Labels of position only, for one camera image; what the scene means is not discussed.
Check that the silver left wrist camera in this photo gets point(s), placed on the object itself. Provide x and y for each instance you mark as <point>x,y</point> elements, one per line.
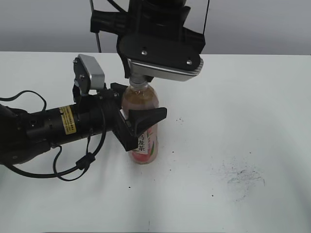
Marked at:
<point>88,75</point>

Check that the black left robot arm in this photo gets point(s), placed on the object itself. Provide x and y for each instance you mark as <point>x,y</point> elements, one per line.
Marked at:
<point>23,135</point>

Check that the white bottle cap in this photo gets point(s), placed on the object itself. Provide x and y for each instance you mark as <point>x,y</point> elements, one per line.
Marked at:
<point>137,79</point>

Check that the peach oolong tea bottle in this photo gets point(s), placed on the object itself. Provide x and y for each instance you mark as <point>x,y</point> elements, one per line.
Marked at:
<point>142,98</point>

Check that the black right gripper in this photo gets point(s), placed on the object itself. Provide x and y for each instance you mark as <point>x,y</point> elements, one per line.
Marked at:
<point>154,20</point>

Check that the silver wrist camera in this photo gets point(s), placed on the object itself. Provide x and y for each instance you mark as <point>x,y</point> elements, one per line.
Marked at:
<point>160,58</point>
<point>88,75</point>

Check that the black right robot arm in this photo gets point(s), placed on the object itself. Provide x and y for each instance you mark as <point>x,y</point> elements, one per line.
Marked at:
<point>158,2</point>

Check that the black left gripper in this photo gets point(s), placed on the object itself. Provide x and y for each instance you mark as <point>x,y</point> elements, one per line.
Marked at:
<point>101,113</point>

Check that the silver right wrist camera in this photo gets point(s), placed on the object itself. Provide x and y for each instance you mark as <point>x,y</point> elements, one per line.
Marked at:
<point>160,58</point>

